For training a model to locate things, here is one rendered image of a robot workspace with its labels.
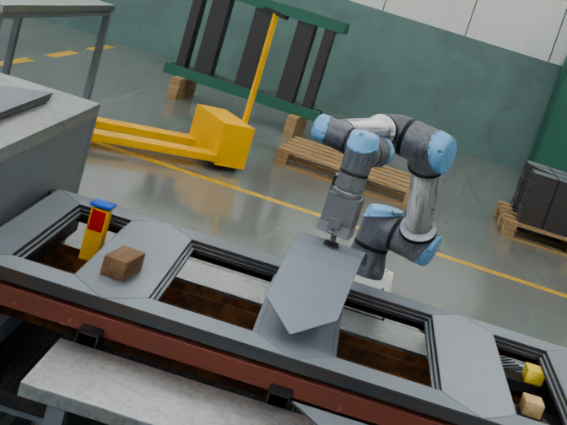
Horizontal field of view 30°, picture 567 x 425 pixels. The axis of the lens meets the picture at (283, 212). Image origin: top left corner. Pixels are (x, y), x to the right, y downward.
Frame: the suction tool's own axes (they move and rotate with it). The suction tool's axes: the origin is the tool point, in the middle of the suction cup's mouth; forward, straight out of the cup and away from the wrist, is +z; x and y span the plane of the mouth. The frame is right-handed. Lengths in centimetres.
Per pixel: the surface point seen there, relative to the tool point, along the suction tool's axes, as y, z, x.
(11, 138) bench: -81, -5, -26
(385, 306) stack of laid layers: 14.7, 17.4, 27.3
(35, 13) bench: -273, 12, 304
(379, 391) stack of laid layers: 27.6, 16.8, -35.7
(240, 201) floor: -149, 103, 404
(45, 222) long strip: -71, 15, -17
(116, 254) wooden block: -42, 10, -34
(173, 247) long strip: -41.8, 15.6, 2.2
